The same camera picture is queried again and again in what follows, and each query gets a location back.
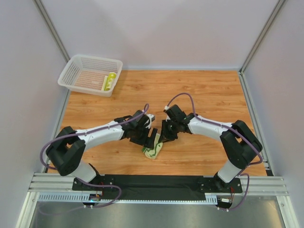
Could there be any dark green patterned towel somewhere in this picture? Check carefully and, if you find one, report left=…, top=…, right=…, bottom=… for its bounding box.
left=142, top=133, right=163, bottom=160

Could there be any left aluminium frame post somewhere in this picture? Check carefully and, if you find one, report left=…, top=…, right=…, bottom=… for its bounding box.
left=33, top=0, right=70, bottom=62

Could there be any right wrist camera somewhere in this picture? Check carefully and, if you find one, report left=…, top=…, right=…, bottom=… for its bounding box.
left=164, top=104, right=187, bottom=122

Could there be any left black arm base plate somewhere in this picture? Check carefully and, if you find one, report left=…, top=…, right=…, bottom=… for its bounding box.
left=72, top=175, right=118, bottom=191

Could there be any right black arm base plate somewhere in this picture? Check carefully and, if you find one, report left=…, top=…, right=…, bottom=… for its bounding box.
left=198, top=177, right=243, bottom=193

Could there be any grey slotted cable duct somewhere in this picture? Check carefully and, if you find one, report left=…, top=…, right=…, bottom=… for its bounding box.
left=37, top=192, right=218, bottom=205

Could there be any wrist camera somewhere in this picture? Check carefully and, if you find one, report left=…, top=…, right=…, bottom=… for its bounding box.
left=164, top=104, right=187, bottom=122
left=132, top=110, right=155, bottom=128

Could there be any aluminium front rail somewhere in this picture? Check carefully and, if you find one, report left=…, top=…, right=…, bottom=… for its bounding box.
left=28, top=173, right=289, bottom=196

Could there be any white plastic mesh basket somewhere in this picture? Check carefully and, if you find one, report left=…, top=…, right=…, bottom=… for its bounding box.
left=57, top=54, right=123, bottom=97

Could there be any black cloth strip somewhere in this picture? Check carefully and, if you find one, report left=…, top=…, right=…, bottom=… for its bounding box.
left=102, top=174, right=206, bottom=201

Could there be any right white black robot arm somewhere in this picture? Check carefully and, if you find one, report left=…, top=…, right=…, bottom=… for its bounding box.
left=159, top=114, right=263, bottom=188

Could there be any right aluminium frame post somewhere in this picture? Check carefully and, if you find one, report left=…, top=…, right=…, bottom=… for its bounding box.
left=238, top=0, right=287, bottom=73

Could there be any yellow-green crocodile towel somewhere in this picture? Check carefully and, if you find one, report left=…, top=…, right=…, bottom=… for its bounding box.
left=102, top=72, right=117, bottom=91

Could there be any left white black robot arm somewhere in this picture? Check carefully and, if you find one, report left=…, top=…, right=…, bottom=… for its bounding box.
left=46, top=114, right=157, bottom=185

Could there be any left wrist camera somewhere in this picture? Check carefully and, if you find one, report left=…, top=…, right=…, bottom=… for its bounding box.
left=132, top=110, right=155, bottom=128

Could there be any aluminium frame post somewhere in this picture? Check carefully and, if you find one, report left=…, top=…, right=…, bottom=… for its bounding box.
left=238, top=0, right=287, bottom=73
left=33, top=0, right=70, bottom=62

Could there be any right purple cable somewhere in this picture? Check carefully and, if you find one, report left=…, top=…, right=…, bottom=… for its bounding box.
left=164, top=93, right=264, bottom=213

